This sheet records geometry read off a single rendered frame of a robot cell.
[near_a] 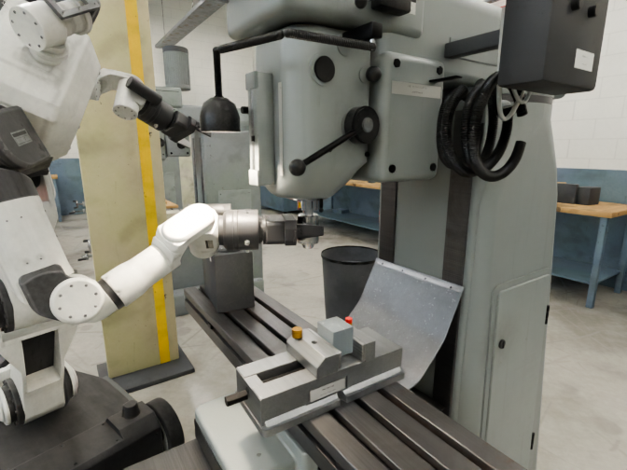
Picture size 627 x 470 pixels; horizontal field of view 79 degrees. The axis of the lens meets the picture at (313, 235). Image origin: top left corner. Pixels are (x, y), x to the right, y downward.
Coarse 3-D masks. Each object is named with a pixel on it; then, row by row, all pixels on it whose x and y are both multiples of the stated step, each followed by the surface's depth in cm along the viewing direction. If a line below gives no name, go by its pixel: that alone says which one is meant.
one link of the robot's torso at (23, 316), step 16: (48, 176) 99; (48, 192) 98; (48, 208) 98; (0, 272) 96; (0, 288) 94; (0, 304) 94; (16, 304) 95; (0, 320) 94; (16, 320) 95; (32, 320) 98; (48, 320) 103
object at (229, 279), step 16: (224, 256) 115; (240, 256) 117; (208, 272) 126; (224, 272) 116; (240, 272) 118; (208, 288) 129; (224, 288) 117; (240, 288) 119; (224, 304) 118; (240, 304) 120
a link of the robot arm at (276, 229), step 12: (240, 216) 79; (252, 216) 79; (264, 216) 82; (276, 216) 85; (288, 216) 83; (240, 228) 78; (252, 228) 79; (264, 228) 80; (276, 228) 79; (288, 228) 78; (240, 240) 79; (252, 240) 79; (264, 240) 81; (276, 240) 80; (288, 240) 78
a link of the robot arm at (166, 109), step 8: (168, 104) 117; (160, 112) 114; (168, 112) 116; (176, 112) 119; (160, 120) 115; (168, 120) 116; (176, 120) 118; (184, 120) 120; (192, 120) 121; (160, 128) 117; (168, 128) 119; (176, 128) 120; (184, 128) 120; (192, 128) 121; (168, 136) 126; (176, 136) 124; (184, 136) 124
